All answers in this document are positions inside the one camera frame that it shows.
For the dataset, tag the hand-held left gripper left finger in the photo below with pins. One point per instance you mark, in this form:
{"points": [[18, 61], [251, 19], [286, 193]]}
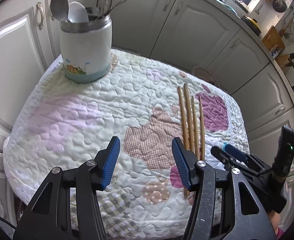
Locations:
{"points": [[110, 162]]}

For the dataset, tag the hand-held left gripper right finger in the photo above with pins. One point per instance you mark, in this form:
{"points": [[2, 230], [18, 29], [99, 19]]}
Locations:
{"points": [[183, 165]]}

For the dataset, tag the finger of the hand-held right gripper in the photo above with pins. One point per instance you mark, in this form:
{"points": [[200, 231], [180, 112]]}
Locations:
{"points": [[224, 156], [236, 151]]}

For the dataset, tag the wooden chopstick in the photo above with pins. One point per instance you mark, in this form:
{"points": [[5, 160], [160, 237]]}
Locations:
{"points": [[182, 115], [201, 127], [194, 125], [188, 115]]}

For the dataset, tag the white cartoon print utensil holder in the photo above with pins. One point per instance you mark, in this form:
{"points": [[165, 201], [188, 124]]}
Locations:
{"points": [[87, 50]]}

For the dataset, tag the pastel quilted blanket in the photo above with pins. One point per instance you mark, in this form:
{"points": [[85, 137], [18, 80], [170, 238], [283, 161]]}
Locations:
{"points": [[87, 120]]}

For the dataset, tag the wooden knife block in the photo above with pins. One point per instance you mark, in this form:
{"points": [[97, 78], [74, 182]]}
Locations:
{"points": [[284, 59]]}

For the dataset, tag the speckled kitchen countertop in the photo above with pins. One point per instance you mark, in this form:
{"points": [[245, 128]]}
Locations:
{"points": [[266, 52]]}

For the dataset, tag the wooden cutting board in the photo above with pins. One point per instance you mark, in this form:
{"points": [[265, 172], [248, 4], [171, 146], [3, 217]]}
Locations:
{"points": [[273, 38]]}

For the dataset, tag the yellow cooking pot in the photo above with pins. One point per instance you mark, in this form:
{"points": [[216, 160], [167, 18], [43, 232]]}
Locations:
{"points": [[252, 23]]}

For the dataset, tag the teal cloth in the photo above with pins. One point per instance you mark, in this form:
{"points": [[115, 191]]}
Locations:
{"points": [[230, 8]]}

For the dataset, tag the hanging steel pan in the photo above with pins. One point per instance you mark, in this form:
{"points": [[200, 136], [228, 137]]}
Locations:
{"points": [[279, 3]]}

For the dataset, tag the white plastic spoon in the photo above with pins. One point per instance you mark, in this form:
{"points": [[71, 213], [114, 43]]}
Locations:
{"points": [[78, 12]]}

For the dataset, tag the small metal spoon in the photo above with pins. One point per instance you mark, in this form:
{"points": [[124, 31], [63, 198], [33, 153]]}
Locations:
{"points": [[107, 2]]}

